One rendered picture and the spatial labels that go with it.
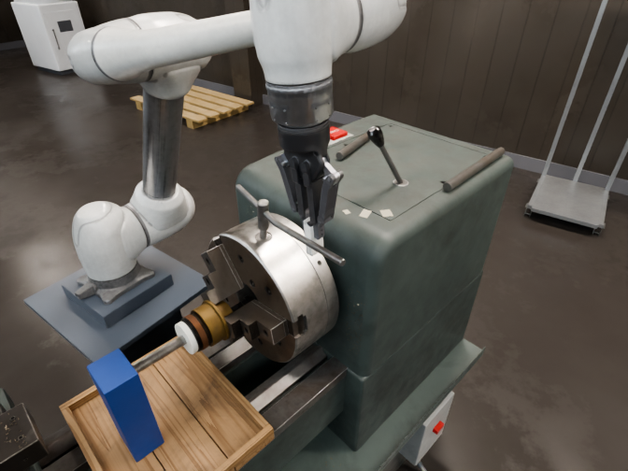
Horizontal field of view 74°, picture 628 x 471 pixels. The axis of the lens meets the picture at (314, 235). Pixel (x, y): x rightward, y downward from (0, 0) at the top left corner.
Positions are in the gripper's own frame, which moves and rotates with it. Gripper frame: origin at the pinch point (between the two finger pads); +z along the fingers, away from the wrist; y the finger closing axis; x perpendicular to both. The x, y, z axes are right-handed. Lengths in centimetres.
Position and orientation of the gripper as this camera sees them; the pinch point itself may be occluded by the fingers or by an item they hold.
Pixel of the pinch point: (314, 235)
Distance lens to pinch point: 70.9
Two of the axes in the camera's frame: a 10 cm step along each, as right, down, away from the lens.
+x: 7.0, -4.5, 5.5
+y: 7.1, 3.5, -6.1
